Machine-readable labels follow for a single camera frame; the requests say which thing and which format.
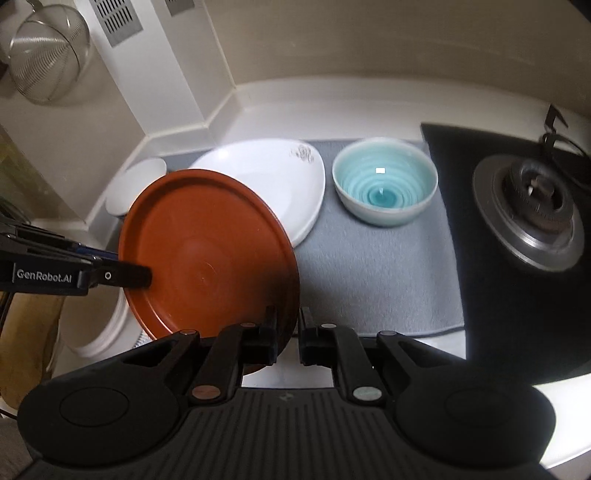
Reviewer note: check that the small white bowl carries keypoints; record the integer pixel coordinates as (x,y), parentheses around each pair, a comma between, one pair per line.
(134,184)

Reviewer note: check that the teal glazed bowl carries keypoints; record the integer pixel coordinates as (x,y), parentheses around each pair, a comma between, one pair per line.
(384,184)

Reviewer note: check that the white plate with grey print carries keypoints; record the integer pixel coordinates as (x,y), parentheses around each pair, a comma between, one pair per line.
(277,180)

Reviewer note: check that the metal mesh strainer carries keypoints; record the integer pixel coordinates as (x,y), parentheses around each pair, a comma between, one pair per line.
(48,50)

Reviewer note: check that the metal vent grille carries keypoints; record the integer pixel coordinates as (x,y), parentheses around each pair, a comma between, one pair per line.
(115,21)
(180,5)

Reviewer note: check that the large white bowl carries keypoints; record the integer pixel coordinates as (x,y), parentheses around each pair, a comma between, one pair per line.
(92,323)

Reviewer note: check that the grey dish mat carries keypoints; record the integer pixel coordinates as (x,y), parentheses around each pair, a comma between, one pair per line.
(378,267)

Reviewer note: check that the black stove top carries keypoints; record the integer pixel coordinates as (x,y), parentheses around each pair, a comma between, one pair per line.
(498,314)

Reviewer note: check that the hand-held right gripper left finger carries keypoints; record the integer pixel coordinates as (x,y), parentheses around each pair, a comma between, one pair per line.
(271,328)

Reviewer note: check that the metal gas burner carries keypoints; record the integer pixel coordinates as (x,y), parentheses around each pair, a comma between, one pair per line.
(531,207)

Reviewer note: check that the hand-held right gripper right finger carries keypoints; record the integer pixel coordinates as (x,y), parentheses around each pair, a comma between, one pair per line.
(305,333)

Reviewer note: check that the black pot support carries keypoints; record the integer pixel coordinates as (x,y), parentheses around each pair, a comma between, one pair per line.
(551,124)

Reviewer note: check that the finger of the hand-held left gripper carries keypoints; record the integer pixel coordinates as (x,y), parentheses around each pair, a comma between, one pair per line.
(94,250)
(124,275)

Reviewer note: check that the brown round plate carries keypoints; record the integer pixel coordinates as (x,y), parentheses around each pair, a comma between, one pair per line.
(207,249)

